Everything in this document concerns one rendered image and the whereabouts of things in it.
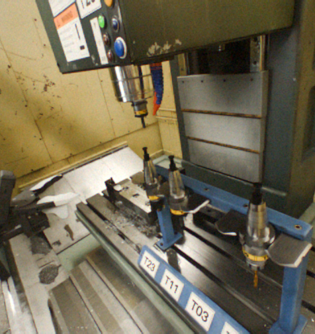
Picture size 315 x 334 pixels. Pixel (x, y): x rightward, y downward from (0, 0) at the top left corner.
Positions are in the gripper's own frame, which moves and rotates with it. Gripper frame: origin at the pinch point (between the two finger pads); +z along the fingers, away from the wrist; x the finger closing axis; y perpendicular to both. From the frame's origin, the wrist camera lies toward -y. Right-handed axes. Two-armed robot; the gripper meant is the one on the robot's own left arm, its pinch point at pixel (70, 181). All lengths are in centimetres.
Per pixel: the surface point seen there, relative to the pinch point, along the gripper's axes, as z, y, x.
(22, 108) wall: 8, -8, -116
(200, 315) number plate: 13.2, 36.8, 28.8
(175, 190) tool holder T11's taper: 19.5, 5.7, 17.9
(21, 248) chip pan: -27, 64, -82
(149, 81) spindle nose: 35.8, -17.3, -8.9
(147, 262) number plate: 12.4, 36.5, 5.0
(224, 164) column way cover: 79, 34, -16
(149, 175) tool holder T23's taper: 19.2, 5.0, 7.0
